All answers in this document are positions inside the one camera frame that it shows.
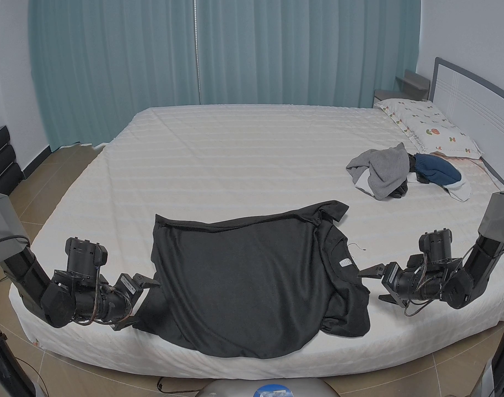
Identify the white printed pillow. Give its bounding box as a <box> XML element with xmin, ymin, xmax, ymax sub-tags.
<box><xmin>376</xmin><ymin>99</ymin><xmax>484</xmax><ymax>158</ymax></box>

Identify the bed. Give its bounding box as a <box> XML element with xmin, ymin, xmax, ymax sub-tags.
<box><xmin>8</xmin><ymin>57</ymin><xmax>504</xmax><ymax>381</ymax></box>

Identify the pile of clothes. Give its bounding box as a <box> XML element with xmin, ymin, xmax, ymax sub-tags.
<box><xmin>346</xmin><ymin>142</ymin><xmax>472</xmax><ymax>202</ymax></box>

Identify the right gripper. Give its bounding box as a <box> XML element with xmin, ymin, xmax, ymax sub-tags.
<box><xmin>357</xmin><ymin>263</ymin><xmax>442</xmax><ymax>307</ymax></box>

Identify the black T-shirt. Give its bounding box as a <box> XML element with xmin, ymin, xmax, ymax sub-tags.
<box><xmin>134</xmin><ymin>200</ymin><xmax>370</xmax><ymax>360</ymax></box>

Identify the blue-green curtain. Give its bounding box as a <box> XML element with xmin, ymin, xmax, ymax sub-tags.
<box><xmin>196</xmin><ymin>0</ymin><xmax>422</xmax><ymax>108</ymax></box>
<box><xmin>27</xmin><ymin>0</ymin><xmax>200</xmax><ymax>152</ymax></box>

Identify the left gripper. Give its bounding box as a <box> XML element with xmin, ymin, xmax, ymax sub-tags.
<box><xmin>79</xmin><ymin>274</ymin><xmax>161</xmax><ymax>332</ymax></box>

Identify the grey bedside table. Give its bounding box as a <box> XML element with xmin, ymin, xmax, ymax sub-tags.
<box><xmin>374</xmin><ymin>69</ymin><xmax>431</xmax><ymax>108</ymax></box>

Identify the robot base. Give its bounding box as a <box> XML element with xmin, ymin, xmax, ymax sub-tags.
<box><xmin>196</xmin><ymin>378</ymin><xmax>339</xmax><ymax>397</ymax></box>

